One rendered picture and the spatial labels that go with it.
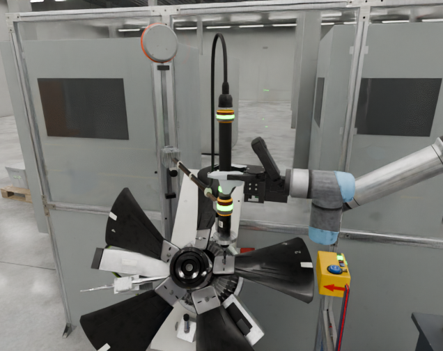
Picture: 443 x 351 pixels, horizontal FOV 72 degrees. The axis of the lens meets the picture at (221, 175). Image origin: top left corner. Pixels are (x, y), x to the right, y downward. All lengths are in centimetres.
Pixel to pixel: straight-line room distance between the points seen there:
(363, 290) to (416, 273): 27
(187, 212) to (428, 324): 90
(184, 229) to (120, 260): 26
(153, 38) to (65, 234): 135
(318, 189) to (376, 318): 132
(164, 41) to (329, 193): 98
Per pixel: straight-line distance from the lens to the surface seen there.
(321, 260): 127
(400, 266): 183
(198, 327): 93
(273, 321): 202
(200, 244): 98
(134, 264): 116
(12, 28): 205
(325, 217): 81
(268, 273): 92
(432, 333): 123
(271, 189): 80
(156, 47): 143
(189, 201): 127
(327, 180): 78
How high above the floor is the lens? 175
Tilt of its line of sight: 18 degrees down
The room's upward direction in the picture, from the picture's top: straight up
